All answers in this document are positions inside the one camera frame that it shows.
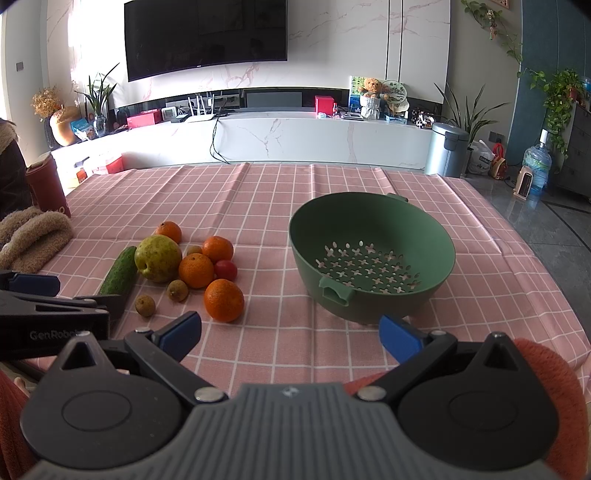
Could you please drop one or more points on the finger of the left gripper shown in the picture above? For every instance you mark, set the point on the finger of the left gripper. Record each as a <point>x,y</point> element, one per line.
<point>33,284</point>
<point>112,303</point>

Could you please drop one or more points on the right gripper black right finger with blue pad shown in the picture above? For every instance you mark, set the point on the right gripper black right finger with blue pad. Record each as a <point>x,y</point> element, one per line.
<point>420,356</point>

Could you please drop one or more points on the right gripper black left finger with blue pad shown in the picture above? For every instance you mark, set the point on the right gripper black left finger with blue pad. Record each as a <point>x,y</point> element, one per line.
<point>158,354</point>

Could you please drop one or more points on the green cucumber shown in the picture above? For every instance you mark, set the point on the green cucumber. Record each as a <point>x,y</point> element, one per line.
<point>122,275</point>

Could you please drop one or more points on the small brown fruit front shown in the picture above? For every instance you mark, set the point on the small brown fruit front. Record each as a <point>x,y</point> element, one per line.
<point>145,306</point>

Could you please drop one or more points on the small brown fruit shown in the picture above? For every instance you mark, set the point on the small brown fruit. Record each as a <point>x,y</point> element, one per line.
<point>177,291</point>
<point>145,306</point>
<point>193,249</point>

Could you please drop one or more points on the yellow-green pear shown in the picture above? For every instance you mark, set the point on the yellow-green pear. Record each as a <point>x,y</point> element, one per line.
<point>157,259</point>

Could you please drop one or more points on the orange front large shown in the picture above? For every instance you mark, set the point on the orange front large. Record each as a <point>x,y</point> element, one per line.
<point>224,301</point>

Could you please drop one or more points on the orange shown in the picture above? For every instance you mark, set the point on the orange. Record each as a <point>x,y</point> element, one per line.
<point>196,271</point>
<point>171,230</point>
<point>217,248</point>

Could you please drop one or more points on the small brown fruit back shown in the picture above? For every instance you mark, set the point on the small brown fruit back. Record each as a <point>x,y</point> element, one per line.
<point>193,249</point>

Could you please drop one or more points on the small red tomato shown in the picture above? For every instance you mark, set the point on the small red tomato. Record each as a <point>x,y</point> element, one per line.
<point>226,269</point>

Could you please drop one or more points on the beige fuzzy sleeve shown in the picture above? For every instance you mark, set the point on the beige fuzzy sleeve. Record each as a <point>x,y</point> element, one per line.
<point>30,238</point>

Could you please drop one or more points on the green colander bowl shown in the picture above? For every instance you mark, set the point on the green colander bowl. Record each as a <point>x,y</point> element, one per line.
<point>363,256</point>

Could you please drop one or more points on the red thermos bottle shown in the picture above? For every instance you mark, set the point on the red thermos bottle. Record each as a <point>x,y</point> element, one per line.
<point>45,186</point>

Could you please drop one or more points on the pink checked tablecloth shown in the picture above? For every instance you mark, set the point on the pink checked tablecloth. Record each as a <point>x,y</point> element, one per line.
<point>283,335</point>

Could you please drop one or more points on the red box on floor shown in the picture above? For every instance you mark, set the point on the red box on floor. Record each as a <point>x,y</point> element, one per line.
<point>115,166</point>

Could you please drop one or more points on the orange vase dried flowers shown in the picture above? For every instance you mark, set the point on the orange vase dried flowers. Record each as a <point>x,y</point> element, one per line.
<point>56,117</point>

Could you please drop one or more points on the pink box on cabinet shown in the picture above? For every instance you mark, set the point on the pink box on cabinet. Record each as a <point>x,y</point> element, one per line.
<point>145,118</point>

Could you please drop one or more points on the green plant in glass vase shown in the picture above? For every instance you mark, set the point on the green plant in glass vase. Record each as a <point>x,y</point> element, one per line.
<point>97,95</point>

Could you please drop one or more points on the small pink heater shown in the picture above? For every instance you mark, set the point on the small pink heater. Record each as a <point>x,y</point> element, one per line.
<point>523,183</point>

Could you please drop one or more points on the silver pedal trash bin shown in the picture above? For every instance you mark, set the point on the silver pedal trash bin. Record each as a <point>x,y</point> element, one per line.
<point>447,154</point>

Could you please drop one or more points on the white plastic bag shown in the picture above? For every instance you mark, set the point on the white plastic bag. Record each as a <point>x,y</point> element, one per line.
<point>480,158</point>

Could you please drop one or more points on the white wifi router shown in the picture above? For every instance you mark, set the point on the white wifi router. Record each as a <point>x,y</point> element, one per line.
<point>201,108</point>

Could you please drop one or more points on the large water bottle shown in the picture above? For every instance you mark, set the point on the large water bottle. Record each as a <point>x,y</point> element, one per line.
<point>539,160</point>

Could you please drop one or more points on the potted floor plant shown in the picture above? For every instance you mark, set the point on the potted floor plant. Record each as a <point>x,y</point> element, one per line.
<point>469,116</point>

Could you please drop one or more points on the dark drawer cabinet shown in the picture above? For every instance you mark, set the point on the dark drawer cabinet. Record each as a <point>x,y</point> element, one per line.
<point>573,172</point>

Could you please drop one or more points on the white marble tv cabinet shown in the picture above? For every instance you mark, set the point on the white marble tv cabinet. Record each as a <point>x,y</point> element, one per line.
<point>273,136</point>

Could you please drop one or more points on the round decorative fan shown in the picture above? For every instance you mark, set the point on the round decorative fan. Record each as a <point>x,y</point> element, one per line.
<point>395,95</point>

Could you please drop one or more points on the red box on cabinet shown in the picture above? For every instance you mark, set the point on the red box on cabinet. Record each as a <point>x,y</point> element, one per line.
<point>324,105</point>

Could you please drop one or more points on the teddy bear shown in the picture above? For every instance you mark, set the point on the teddy bear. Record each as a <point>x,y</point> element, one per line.
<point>371,97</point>

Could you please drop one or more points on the hanging ivy plant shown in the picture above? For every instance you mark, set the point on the hanging ivy plant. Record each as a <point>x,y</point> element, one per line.
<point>552,50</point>

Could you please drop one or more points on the black wall television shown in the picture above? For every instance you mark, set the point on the black wall television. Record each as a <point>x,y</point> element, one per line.
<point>163,36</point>

